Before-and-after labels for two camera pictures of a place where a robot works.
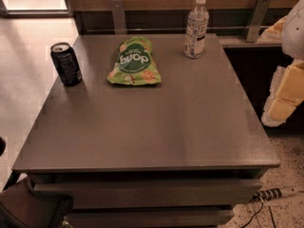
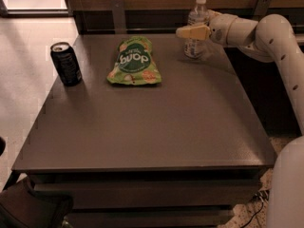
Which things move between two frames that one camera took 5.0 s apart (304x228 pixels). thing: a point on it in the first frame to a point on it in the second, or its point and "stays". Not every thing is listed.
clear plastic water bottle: [197, 29] stays
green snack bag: [135, 64] stays
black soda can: [66, 64] stays
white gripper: [294, 32] to [218, 28]
